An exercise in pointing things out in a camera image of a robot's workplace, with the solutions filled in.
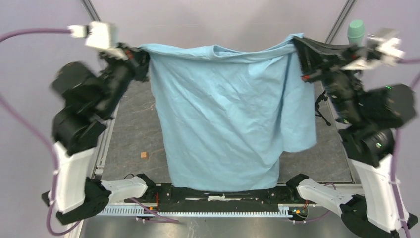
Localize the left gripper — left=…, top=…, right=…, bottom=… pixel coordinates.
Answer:
left=101, top=40, right=157, bottom=115

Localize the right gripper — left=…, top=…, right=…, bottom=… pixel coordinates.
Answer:
left=293, top=32, right=365, bottom=121

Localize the light blue printed t-shirt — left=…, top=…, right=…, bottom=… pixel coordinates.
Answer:
left=141, top=35, right=317, bottom=192

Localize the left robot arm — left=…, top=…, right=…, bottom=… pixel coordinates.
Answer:
left=42, top=43, right=156, bottom=225

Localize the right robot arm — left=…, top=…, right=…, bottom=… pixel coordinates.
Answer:
left=286, top=29, right=418, bottom=238

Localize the mint green microphone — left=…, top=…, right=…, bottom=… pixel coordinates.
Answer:
left=347, top=19, right=365, bottom=45

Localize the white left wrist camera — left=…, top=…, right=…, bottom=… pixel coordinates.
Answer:
left=67, top=21, right=128, bottom=60

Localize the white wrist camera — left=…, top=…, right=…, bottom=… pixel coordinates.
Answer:
left=343, top=28, right=405, bottom=71
left=67, top=21, right=128, bottom=60

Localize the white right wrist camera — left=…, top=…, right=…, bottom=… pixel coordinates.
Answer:
left=343, top=28, right=405, bottom=71

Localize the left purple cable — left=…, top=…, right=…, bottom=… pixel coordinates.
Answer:
left=0, top=28, right=83, bottom=237

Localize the purple cable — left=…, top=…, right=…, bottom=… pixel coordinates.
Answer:
left=0, top=28, right=83, bottom=237
left=389, top=58, right=420, bottom=238

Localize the black base frame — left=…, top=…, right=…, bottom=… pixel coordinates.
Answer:
left=125, top=183, right=310, bottom=216

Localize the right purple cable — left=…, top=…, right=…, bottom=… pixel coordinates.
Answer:
left=389, top=58, right=420, bottom=238

